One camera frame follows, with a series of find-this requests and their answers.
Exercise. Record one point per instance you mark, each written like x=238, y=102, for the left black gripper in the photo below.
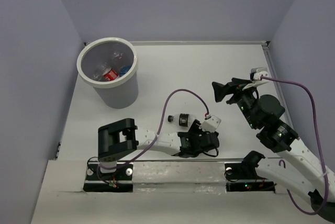
x=195, y=128

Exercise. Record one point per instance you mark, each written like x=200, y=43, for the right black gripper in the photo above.
x=220, y=90

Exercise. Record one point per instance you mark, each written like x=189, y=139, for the black label clear bottle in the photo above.
x=182, y=120

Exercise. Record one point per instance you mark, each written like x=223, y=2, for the small blue label bottle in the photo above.
x=123, y=70

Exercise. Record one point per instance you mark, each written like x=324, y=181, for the red label water bottle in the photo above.
x=105, y=73

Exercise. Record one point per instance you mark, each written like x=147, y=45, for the green plastic bottle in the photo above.
x=119, y=60

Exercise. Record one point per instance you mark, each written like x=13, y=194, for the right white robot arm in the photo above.
x=313, y=180

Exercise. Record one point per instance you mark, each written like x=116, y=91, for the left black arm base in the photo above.
x=119, y=181

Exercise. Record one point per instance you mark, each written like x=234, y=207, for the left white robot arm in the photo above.
x=121, y=138

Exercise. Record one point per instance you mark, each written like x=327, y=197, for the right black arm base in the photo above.
x=239, y=178

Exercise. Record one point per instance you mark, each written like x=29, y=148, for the white cylindrical plastic bin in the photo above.
x=121, y=92

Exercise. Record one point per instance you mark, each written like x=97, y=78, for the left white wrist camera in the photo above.
x=211, y=123

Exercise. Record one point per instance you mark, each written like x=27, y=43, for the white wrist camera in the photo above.
x=257, y=78
x=211, y=123

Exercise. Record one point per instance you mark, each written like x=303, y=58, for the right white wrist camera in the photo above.
x=257, y=78

